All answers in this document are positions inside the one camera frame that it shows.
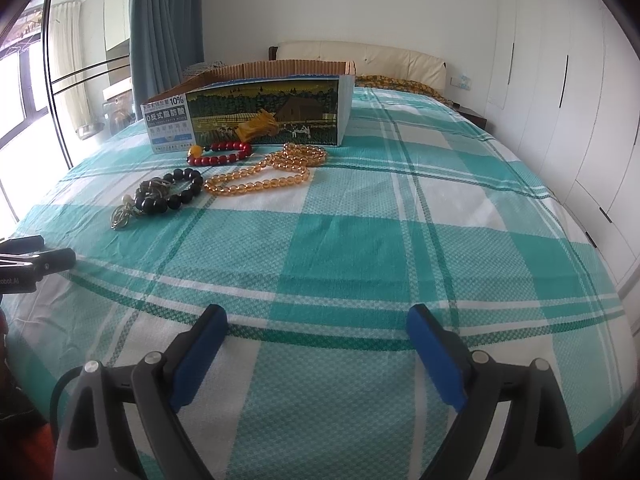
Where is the silver knot ring charm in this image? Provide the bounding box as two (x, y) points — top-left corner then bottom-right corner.
(110, 194), (142, 230)

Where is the amber bead necklace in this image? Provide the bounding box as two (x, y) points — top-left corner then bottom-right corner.
(203, 142), (330, 198)

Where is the washing machine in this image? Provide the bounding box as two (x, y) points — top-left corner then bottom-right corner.
(103, 90), (136, 136)

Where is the black framed glass door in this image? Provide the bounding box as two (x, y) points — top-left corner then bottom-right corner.
(1, 0), (132, 235)

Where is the pile of clothes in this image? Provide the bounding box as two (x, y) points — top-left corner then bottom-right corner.
(182, 61), (224, 80)

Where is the teal plaid bed sheet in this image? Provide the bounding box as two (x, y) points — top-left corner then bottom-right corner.
(2, 88), (637, 479)

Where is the blue curtain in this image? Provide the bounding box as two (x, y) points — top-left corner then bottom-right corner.
(129, 0), (204, 118)

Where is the printed cardboard box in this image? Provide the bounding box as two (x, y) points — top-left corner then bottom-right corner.
(141, 60), (356, 153)

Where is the dark wooden nightstand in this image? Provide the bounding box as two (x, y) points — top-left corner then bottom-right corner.
(457, 106), (487, 130)

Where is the white wardrobe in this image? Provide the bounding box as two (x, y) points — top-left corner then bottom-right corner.
(487, 0), (640, 302)

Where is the cream padded headboard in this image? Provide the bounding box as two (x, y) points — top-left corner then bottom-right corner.
(269, 40), (447, 92)

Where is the black bead bracelet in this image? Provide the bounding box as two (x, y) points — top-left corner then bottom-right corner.
(133, 167), (205, 214)

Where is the red bead bracelet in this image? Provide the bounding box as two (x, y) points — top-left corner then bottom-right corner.
(185, 140), (254, 168)

